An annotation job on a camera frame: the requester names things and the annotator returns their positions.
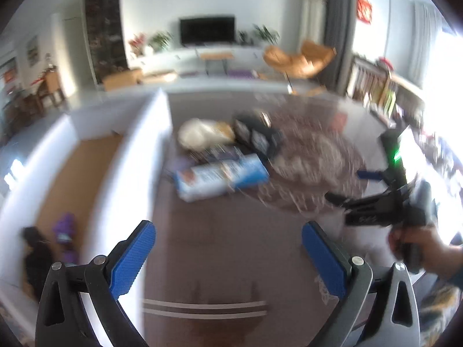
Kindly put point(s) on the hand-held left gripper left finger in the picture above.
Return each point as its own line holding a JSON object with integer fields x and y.
{"x": 133, "y": 258}

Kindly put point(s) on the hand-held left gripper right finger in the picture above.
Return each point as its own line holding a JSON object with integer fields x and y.
{"x": 325, "y": 264}

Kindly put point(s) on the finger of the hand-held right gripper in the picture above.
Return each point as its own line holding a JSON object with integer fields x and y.
{"x": 369, "y": 175}
{"x": 340, "y": 199}

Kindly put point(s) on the person's right forearm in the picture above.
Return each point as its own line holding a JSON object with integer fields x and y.
{"x": 456, "y": 264}

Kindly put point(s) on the dark patterned glass desktop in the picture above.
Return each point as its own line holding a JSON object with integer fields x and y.
{"x": 224, "y": 245}

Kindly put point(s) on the person's right hand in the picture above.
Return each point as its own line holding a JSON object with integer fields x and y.
{"x": 428, "y": 247}

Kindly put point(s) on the purple item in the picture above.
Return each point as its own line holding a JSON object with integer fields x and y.
{"x": 65, "y": 229}

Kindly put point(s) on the wooden slatted shelf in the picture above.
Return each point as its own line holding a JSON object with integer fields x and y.
{"x": 376, "y": 86}

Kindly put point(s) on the black item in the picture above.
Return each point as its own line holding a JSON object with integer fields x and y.
{"x": 38, "y": 260}

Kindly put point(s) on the blue white tissue packet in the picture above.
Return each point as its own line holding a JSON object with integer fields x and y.
{"x": 220, "y": 178}

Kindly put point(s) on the orange lounge chair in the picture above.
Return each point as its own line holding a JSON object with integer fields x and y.
{"x": 296, "y": 61}

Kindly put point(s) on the white cloth bundle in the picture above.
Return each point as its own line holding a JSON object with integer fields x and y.
{"x": 204, "y": 133}

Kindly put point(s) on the grey curtain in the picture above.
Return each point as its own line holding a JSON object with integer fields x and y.
{"x": 336, "y": 32}

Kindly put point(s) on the white radiator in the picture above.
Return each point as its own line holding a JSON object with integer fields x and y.
{"x": 313, "y": 14}

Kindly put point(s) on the large leafy potted plant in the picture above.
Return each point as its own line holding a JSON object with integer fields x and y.
{"x": 267, "y": 33}

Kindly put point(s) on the cardboard box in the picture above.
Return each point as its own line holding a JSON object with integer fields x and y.
{"x": 121, "y": 79}

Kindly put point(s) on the small green potted plant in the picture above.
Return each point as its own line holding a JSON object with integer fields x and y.
{"x": 243, "y": 37}

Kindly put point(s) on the small wooden bench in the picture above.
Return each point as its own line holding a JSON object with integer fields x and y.
{"x": 216, "y": 57}

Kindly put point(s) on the wooden dining chair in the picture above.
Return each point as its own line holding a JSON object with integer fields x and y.
{"x": 50, "y": 86}

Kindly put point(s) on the white television cabinet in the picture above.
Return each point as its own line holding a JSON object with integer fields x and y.
{"x": 188, "y": 56}

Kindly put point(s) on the red flower plant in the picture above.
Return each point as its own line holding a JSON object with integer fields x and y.
{"x": 137, "y": 43}

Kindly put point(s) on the black television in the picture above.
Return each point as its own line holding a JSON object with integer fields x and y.
{"x": 207, "y": 30}

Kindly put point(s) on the dark display cabinet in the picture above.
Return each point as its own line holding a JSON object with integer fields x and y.
{"x": 105, "y": 25}

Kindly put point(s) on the red wall decoration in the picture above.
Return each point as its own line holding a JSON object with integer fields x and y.
{"x": 364, "y": 10}

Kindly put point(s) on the framed wall painting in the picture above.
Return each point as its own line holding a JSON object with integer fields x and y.
{"x": 33, "y": 50}

